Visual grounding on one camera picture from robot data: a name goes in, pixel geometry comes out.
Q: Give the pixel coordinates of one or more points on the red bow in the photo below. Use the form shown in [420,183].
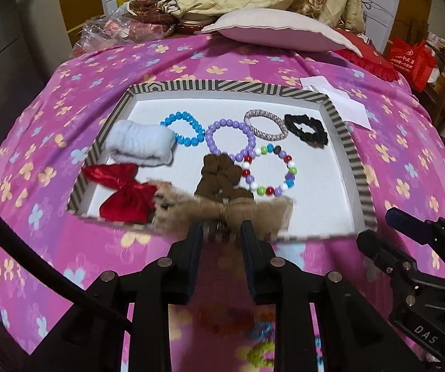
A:
[129,197]

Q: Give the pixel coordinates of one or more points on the striped cardboard box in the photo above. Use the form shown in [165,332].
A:
[307,201]

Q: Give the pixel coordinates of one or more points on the burlap bow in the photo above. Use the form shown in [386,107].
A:
[191,209]

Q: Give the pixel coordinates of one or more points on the white paper sheet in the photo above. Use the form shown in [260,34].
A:
[346,104]

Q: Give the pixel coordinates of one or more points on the red frilled cushion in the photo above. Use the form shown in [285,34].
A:
[369,60]

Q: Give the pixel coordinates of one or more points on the white fluffy scrunchie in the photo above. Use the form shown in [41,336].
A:
[141,141]

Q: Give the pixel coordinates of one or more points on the pale pink pillow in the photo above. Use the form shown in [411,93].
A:
[268,27]

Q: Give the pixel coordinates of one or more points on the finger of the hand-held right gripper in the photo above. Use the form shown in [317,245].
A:
[404,221]
[379,252]

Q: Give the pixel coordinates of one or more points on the red bag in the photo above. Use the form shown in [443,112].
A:
[412,60]

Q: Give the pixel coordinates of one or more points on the black scrunchie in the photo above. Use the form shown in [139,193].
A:
[320,139]

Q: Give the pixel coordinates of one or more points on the brown round tin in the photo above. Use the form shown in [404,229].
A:
[191,27]

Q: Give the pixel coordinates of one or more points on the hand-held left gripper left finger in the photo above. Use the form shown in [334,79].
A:
[196,248]

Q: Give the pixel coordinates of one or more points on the brown scrunchie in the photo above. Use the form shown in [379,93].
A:
[222,170]

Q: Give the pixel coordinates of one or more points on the clear plastic bag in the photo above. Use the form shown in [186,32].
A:
[106,31]

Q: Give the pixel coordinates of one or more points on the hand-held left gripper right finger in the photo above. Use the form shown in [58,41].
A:
[247,248]

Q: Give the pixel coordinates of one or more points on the pink floral blanket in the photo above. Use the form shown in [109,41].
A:
[32,143]

